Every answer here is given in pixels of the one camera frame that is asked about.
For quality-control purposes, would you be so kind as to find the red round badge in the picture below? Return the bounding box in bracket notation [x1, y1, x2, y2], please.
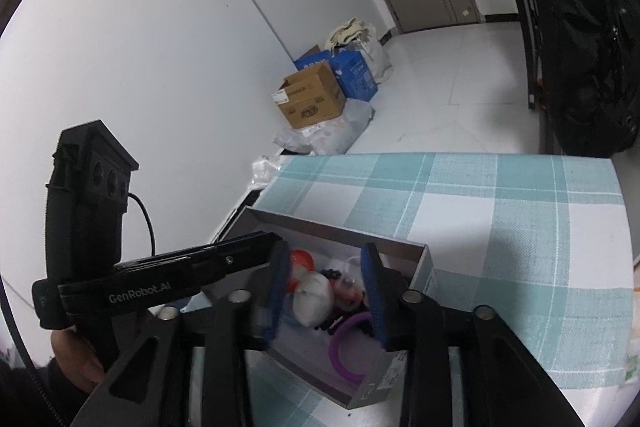
[288, 249, 314, 293]

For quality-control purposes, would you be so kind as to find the blue cardboard box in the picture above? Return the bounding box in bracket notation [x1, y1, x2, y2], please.
[294, 49, 378, 102]

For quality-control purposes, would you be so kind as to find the grey cardboard box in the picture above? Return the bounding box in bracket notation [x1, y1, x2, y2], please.
[220, 208, 437, 410]

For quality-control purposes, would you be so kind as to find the teal plaid tablecloth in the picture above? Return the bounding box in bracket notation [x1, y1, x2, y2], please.
[256, 153, 634, 426]

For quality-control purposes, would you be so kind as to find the white round plush item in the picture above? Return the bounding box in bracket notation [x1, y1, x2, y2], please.
[292, 272, 334, 329]

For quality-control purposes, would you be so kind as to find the grey plastic parcel bag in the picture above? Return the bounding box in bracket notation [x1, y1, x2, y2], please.
[273, 98, 374, 156]

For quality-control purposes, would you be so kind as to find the brown cardboard box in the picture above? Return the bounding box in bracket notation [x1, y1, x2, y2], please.
[271, 62, 346, 129]

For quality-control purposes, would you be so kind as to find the purple cartoon figure ring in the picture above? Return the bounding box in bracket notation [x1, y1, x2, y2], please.
[327, 256, 381, 386]

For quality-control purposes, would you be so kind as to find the black cable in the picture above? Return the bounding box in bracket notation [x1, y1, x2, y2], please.
[127, 190, 158, 256]

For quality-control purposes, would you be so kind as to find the black bead bracelet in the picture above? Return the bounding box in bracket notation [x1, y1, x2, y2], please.
[314, 267, 371, 335]

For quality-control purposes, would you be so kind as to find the crumpled silver parcel bag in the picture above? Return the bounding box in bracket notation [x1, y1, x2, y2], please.
[248, 155, 288, 191]

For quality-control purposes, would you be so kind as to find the left hand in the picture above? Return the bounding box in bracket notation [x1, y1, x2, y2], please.
[51, 329, 105, 393]

